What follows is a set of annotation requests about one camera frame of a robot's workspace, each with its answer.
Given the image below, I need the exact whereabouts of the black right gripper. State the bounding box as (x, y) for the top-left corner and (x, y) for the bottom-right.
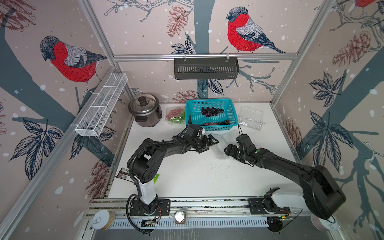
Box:
(223, 142), (249, 162)

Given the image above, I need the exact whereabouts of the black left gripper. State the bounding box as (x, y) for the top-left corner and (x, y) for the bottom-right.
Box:
(190, 134), (219, 154)

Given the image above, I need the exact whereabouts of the red grape bunch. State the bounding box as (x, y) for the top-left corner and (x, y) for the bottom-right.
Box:
(167, 108), (184, 120)
(203, 122), (218, 126)

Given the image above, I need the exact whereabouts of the green grape bunch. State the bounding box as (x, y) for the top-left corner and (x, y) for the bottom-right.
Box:
(171, 116), (186, 124)

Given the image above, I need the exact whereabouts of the clear plastic clamshell container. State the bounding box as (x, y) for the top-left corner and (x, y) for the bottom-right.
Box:
(165, 107), (186, 124)

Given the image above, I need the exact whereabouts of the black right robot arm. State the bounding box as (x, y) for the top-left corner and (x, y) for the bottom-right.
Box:
(224, 134), (347, 220)

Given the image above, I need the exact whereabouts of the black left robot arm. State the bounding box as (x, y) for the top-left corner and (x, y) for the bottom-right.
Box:
(127, 124), (219, 214)

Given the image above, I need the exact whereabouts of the teal plastic basket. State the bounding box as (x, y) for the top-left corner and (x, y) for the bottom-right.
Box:
(186, 99), (239, 132)

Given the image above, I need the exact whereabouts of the dark purple grape bunch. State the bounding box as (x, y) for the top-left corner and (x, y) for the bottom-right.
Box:
(201, 107), (224, 118)

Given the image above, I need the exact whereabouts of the green snack packet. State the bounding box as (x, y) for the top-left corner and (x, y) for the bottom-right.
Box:
(154, 174), (160, 183)

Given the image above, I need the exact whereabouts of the stainless steel rice cooker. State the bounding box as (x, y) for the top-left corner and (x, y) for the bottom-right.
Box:
(129, 94), (163, 128)

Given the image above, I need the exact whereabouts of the brown snack bar wrapper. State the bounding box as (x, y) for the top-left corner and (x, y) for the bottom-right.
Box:
(116, 168), (133, 183)

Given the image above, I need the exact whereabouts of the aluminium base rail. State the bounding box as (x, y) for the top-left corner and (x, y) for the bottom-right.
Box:
(84, 197), (311, 231)

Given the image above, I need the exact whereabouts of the black hanging wire basket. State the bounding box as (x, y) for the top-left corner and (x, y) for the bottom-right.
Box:
(174, 58), (240, 80)

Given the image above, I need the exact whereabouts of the white wire shelf basket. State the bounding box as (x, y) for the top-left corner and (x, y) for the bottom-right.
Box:
(75, 73), (128, 137)

